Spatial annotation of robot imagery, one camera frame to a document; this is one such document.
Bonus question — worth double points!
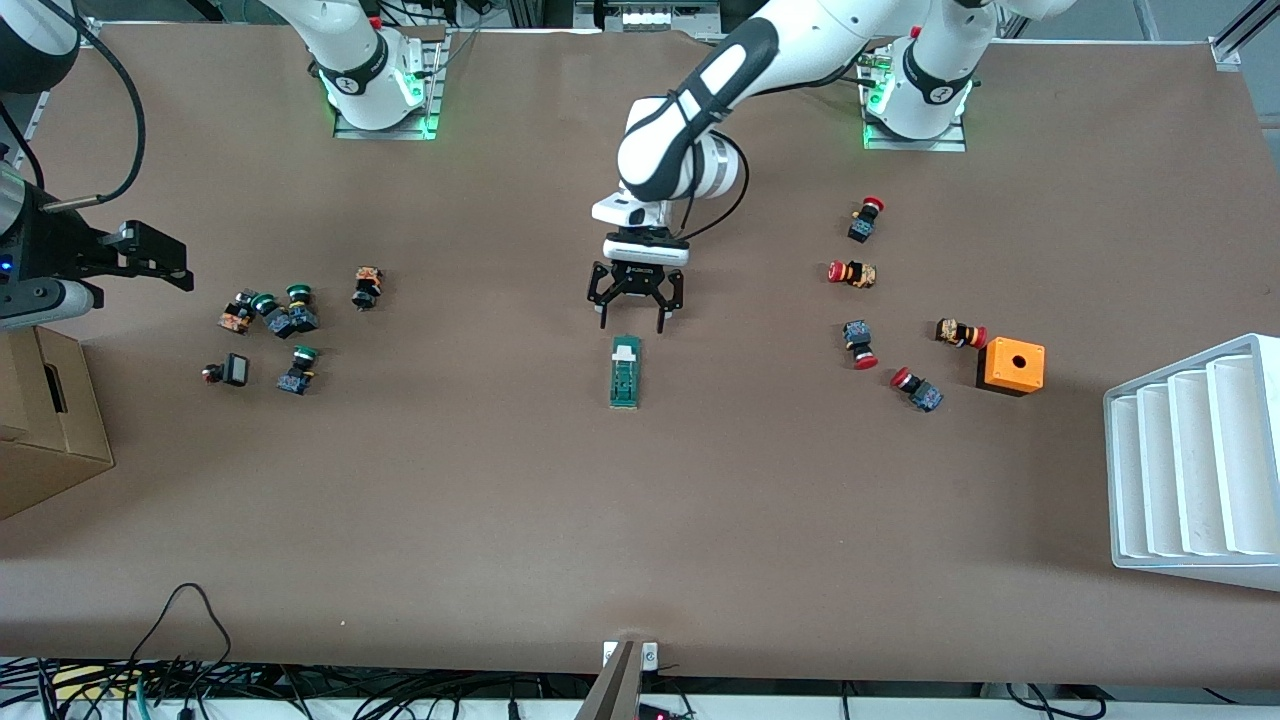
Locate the grey camera stand pole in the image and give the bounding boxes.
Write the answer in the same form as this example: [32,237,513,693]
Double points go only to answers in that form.
[574,640,644,720]

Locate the green push button switch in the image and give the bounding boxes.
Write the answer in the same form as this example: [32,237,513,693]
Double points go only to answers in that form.
[250,293,297,340]
[277,345,321,397]
[285,284,322,335]

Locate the red mushroom button black base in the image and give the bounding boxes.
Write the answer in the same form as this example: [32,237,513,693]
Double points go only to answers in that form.
[847,196,886,245]

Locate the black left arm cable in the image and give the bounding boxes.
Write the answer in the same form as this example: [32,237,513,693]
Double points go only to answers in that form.
[672,95,751,241]

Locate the white slotted rack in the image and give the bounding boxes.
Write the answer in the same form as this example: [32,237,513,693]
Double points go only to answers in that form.
[1103,333,1280,594]

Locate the yellow flat item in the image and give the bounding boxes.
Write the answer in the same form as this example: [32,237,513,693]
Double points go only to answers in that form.
[52,667,133,703]

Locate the aluminium arm base plate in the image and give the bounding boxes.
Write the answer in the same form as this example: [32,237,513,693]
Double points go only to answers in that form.
[332,28,443,142]
[861,100,969,154]

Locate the aluminium frame rail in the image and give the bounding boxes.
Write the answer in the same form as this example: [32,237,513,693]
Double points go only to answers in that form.
[15,88,53,151]
[1208,0,1280,69]

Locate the black cable tangle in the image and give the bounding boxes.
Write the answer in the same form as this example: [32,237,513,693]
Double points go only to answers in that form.
[0,655,601,720]

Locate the red button blue base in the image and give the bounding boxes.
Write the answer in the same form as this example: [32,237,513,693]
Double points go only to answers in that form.
[842,320,880,372]
[889,366,945,414]

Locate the black looped cable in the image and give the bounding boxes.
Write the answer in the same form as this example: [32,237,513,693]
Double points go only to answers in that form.
[128,582,234,691]

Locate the brown cardboard box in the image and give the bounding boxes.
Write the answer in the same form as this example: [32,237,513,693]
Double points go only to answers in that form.
[0,325,116,522]

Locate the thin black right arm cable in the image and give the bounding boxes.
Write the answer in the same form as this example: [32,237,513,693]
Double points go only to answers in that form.
[0,95,46,188]

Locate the black cables below table edge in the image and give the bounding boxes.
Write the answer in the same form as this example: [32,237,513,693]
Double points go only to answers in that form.
[1003,682,1241,720]

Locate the orange box with hole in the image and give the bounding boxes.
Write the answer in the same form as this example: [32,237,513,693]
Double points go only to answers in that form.
[975,337,1047,399]

